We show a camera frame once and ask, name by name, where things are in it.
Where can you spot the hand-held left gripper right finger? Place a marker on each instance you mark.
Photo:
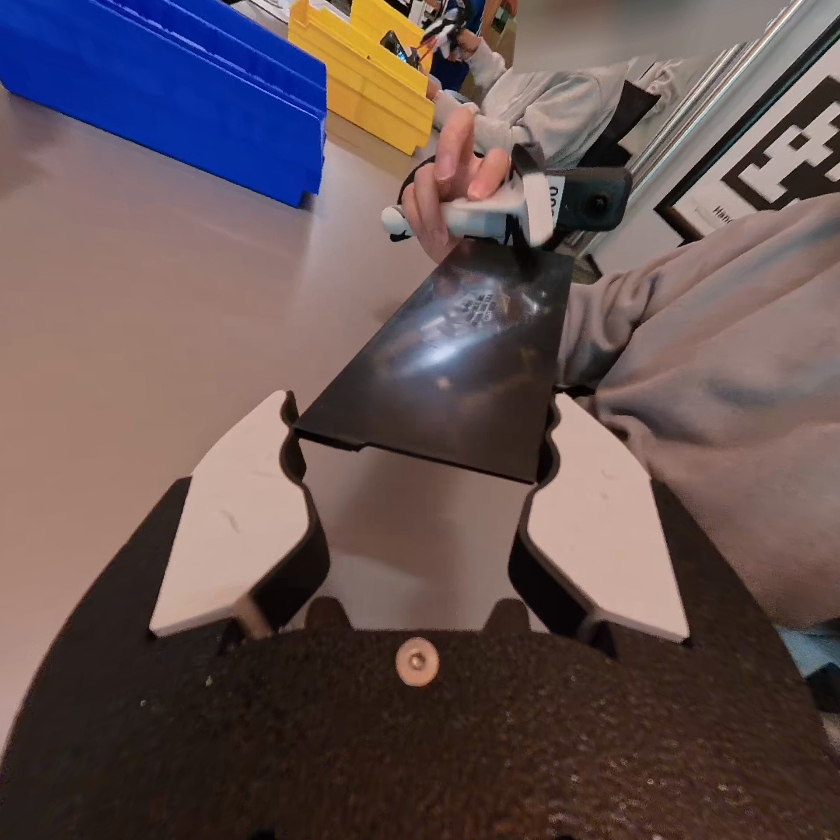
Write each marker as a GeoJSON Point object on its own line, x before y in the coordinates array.
{"type": "Point", "coordinates": [604, 525]}

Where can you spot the yellow storage bin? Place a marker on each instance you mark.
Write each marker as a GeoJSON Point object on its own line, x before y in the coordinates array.
{"type": "Point", "coordinates": [367, 92]}

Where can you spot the person's right hand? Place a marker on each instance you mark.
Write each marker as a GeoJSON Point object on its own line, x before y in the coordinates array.
{"type": "Point", "coordinates": [426, 203]}

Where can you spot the person's right forearm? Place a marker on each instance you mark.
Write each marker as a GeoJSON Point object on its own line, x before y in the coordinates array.
{"type": "Point", "coordinates": [722, 394]}

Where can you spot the black plate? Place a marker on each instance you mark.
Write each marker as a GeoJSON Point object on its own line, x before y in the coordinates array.
{"type": "Point", "coordinates": [459, 367]}

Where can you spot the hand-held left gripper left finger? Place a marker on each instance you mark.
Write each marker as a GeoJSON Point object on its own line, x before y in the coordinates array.
{"type": "Point", "coordinates": [236, 525]}

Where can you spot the chrome metal pole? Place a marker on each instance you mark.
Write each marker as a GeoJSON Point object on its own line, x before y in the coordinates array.
{"type": "Point", "coordinates": [692, 111]}

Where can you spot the blue storage bin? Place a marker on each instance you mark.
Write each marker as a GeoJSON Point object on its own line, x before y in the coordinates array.
{"type": "Point", "coordinates": [164, 111]}

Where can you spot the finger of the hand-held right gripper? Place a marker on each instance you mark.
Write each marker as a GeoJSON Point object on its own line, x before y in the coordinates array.
{"type": "Point", "coordinates": [539, 210]}

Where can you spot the framed marker poster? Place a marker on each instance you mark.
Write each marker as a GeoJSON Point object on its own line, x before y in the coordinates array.
{"type": "Point", "coordinates": [787, 151]}

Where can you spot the grey desk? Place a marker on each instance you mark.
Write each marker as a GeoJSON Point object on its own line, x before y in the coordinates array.
{"type": "Point", "coordinates": [164, 295]}

